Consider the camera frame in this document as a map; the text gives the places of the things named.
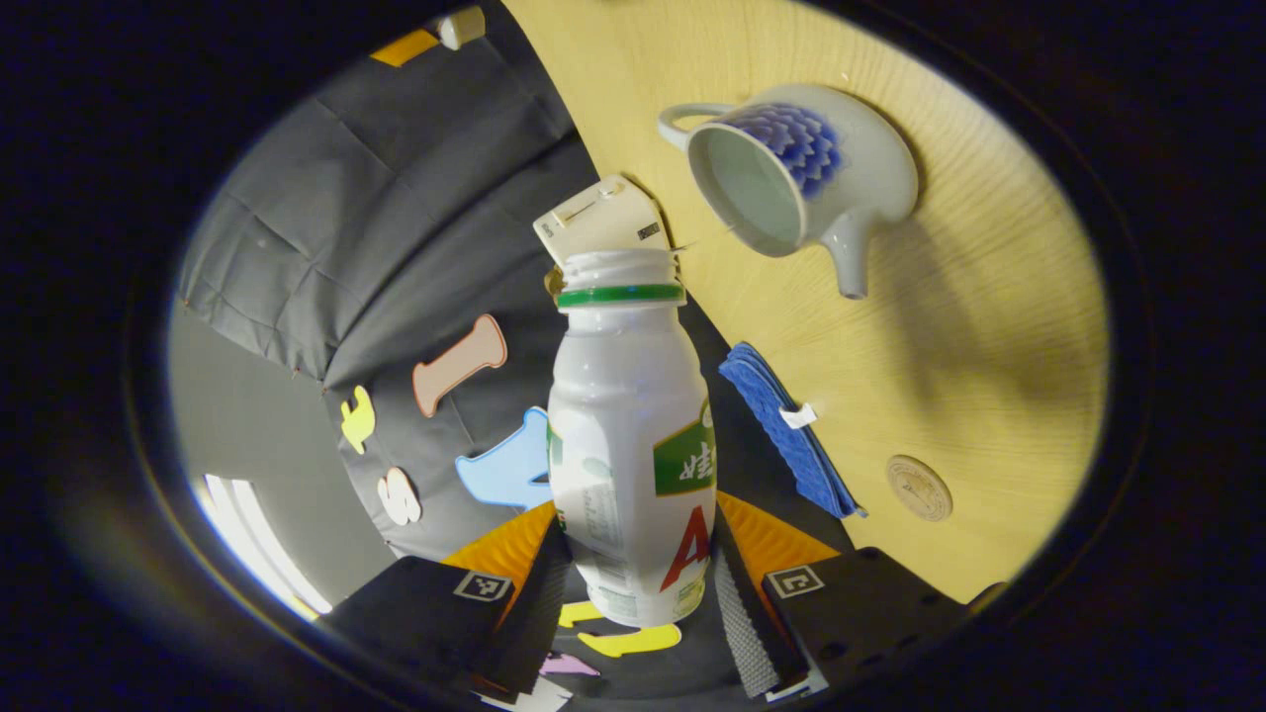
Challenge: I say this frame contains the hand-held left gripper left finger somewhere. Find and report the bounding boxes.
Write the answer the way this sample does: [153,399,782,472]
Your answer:
[321,499,575,698]

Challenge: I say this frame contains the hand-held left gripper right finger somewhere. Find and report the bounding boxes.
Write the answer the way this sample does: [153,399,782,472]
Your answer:
[712,489,975,703]

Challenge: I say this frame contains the white plastic water bottle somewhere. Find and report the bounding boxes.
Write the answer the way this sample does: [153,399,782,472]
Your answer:
[547,247,718,629]

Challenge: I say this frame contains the round wooden coaster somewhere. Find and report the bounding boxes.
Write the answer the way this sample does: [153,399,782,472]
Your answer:
[885,454,953,522]

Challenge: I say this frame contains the white blue teacup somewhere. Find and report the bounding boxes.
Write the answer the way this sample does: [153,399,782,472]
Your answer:
[658,83,921,301]

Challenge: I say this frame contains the folded blue towel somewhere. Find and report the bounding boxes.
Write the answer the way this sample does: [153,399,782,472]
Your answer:
[719,341,869,520]

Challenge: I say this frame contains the white toaster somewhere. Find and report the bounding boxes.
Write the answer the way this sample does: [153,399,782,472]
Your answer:
[532,174,674,273]

